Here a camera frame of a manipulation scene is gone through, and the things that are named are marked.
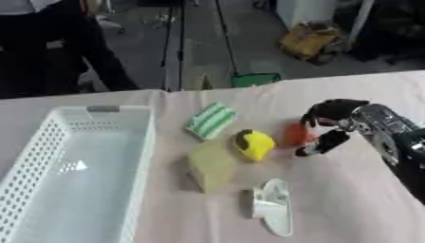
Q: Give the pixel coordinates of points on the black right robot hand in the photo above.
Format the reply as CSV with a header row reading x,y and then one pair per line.
x,y
334,109

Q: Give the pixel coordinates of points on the red toy fruit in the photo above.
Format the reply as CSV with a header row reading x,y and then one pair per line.
x,y
296,134

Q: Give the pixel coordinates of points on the yellow bag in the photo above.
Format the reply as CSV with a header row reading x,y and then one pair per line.
x,y
310,40

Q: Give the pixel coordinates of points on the green bin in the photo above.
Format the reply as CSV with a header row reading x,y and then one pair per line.
x,y
255,79

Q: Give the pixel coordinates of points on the yellow black toy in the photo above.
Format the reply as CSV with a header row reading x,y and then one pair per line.
x,y
254,145

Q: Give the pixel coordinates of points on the white cabinet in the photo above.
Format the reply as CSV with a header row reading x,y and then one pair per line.
x,y
305,12

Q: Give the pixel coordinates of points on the white plastic slipper-shaped object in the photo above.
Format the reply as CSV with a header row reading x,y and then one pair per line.
x,y
274,205

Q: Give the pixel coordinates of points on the green white striped sponge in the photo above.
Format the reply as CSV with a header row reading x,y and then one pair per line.
x,y
211,121

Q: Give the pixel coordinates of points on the pale yellow sponge block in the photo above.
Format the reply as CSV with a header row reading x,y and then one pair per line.
x,y
212,167

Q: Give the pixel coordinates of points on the black tripod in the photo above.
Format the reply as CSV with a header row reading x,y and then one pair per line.
x,y
176,44

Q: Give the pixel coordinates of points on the white perforated plastic basket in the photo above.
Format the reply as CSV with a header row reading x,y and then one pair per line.
x,y
77,177

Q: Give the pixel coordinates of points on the person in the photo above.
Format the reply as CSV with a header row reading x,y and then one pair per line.
x,y
50,50

